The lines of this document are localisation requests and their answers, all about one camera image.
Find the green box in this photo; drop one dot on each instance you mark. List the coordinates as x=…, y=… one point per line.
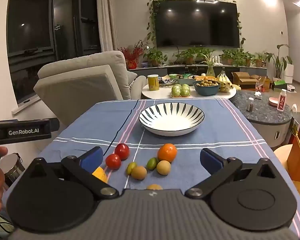
x=280, y=85

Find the white tissue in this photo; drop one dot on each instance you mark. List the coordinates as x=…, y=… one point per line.
x=258, y=95

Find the blue striped tablecloth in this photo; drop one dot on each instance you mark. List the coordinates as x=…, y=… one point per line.
x=220, y=135

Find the tall leafy floor plant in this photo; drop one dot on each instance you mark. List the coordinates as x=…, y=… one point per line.
x=278, y=62

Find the glass vase with plant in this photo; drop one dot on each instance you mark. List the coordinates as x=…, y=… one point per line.
x=210, y=70

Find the teal bowl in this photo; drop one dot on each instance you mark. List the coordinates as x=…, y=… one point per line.
x=186, y=81

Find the open cardboard box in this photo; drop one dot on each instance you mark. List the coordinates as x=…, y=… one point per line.
x=243, y=82

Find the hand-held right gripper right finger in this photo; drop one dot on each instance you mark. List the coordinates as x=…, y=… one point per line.
x=211, y=162

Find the dish of wrapped candies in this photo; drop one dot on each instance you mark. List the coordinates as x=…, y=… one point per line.
x=167, y=81

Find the pink plate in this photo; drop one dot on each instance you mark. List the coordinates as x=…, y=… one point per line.
x=274, y=101

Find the round metal tin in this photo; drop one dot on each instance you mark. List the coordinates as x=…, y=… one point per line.
x=12, y=166

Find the large yellow grapefruit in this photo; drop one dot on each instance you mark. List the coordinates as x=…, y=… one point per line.
x=101, y=176

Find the red tomato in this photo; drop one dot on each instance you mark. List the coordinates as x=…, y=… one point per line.
x=121, y=151
x=113, y=161

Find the white paper bag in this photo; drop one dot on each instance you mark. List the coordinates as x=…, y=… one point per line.
x=294, y=125

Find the red label bottle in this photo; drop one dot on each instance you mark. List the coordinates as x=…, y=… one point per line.
x=281, y=102

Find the red berry plant pot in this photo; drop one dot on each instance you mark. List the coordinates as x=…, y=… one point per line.
x=132, y=63

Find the brown kiwi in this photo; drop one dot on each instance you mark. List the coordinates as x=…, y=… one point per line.
x=139, y=173
x=163, y=167

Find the small green bowl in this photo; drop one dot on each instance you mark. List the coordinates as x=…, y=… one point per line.
x=173, y=75

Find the white air purifier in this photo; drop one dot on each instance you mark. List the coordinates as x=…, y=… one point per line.
x=288, y=73

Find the green apple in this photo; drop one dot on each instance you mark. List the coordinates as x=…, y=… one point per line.
x=175, y=86
x=176, y=91
x=185, y=85
x=185, y=91

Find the green lime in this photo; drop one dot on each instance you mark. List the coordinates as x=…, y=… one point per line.
x=131, y=168
x=152, y=163

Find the round white table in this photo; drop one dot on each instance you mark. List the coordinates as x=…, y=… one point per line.
x=160, y=93

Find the beige armchair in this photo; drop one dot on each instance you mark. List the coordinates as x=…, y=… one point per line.
x=85, y=85

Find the green hanging vine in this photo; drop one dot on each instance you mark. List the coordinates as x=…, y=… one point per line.
x=150, y=5

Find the bunch of bananas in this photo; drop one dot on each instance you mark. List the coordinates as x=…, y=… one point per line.
x=224, y=81

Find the dark marble table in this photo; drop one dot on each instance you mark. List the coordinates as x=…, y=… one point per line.
x=262, y=117

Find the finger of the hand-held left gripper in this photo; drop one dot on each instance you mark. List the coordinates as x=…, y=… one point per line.
x=55, y=125

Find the small spice jar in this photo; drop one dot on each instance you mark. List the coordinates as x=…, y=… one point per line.
x=250, y=105

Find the dark blue bowl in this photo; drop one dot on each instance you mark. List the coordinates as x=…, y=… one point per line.
x=206, y=90

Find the striped white bowl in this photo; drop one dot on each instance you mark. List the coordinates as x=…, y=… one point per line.
x=170, y=125

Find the orange fruit plate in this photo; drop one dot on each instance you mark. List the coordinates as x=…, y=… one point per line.
x=207, y=77

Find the orange mandarin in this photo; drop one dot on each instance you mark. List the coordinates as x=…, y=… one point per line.
x=153, y=187
x=167, y=152

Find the yellow can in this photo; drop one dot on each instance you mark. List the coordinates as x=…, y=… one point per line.
x=153, y=83

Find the dark window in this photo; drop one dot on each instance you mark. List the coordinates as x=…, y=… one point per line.
x=30, y=30

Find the orange bag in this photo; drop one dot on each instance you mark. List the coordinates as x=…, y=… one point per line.
x=298, y=160

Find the beige curtain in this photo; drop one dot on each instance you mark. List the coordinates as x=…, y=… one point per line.
x=106, y=17

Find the pile of longans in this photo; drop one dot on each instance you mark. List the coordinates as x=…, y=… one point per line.
x=206, y=83

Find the black wall television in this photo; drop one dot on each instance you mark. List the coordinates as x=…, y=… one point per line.
x=197, y=22

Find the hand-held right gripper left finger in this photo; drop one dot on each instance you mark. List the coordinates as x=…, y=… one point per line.
x=91, y=161

